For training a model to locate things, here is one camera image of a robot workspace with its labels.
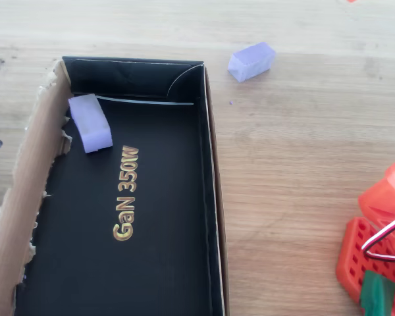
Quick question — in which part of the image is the purple foam block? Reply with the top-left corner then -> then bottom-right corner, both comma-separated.
68,93 -> 113,154
227,41 -> 277,83

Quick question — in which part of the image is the black cardboard box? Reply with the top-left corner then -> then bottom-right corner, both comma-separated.
0,55 -> 231,316

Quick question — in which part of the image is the red white black cable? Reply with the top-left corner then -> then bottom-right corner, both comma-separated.
361,161 -> 395,264

